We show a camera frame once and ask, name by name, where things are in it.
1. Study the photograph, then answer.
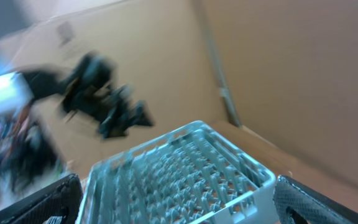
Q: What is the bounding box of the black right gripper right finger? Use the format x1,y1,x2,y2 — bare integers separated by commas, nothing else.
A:
273,175,358,224

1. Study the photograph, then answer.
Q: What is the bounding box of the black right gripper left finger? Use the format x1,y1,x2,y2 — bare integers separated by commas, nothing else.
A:
0,174,83,224

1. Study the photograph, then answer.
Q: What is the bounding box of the grey plastic dishwasher rack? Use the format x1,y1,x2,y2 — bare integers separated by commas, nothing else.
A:
77,121,279,223

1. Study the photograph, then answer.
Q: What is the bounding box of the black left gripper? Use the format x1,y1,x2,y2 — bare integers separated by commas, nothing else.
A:
61,52,154,139

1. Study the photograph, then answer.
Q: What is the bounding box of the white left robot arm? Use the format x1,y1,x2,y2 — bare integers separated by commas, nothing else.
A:
0,52,154,139

